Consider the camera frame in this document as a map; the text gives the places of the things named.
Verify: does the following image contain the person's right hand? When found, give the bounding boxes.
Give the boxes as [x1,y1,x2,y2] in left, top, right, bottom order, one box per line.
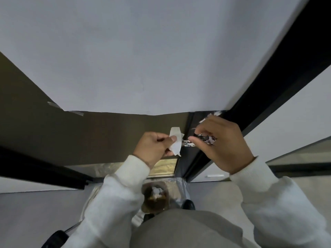
[188,116,256,175]

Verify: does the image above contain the person's left hand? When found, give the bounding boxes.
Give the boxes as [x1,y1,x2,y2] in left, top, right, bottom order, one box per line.
[133,132,178,170]

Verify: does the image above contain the white torn tape piece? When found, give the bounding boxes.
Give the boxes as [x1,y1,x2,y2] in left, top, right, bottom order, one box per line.
[165,127,185,157]

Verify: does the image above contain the black white flaked tape strip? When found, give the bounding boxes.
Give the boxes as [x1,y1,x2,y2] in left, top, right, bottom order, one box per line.
[181,134,217,148]

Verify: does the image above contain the person's right forearm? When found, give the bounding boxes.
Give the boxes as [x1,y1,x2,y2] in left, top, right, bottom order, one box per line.
[229,156,331,248]

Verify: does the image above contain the person's left forearm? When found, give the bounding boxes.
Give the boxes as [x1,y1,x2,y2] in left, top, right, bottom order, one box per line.
[62,155,151,248]

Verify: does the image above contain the glass window panel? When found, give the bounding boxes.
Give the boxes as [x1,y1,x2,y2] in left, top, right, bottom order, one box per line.
[148,157,179,177]

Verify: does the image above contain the white tape residue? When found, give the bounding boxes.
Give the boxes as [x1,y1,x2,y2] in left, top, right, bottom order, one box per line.
[199,111,223,124]

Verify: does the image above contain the white paper scraps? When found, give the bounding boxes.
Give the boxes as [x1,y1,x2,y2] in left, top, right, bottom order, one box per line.
[151,187,166,199]

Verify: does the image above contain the bin with clear bag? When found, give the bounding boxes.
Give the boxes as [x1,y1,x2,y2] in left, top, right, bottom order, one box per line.
[140,178,191,215]

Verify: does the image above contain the person's black shoe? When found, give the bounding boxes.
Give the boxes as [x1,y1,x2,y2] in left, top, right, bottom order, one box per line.
[181,199,196,211]

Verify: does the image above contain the large white paper sheet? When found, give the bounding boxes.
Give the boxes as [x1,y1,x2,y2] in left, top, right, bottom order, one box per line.
[0,0,312,116]

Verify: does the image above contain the person's grey trousers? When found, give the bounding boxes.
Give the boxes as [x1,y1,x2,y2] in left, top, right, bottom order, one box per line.
[131,209,259,248]

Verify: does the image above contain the black rounded object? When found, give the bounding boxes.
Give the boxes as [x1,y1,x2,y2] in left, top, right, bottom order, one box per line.
[41,230,69,248]

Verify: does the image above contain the black door frame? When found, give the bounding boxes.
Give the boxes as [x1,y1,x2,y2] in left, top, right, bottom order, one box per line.
[181,0,331,183]

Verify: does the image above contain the black skirting rail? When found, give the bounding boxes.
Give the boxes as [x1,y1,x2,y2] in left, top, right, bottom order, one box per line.
[0,146,94,190]

